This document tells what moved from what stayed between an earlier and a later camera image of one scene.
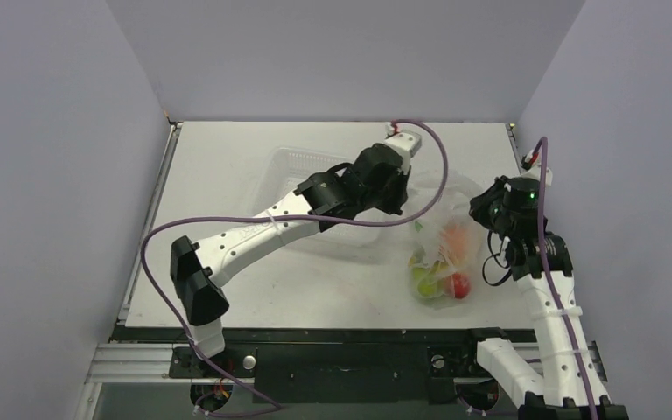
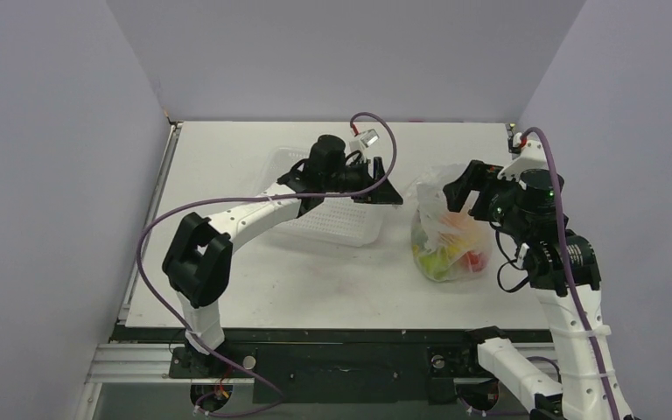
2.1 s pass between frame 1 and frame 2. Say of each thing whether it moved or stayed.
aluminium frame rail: stayed
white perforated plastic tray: stayed
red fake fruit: moved
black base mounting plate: stayed
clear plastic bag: moved
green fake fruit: moved
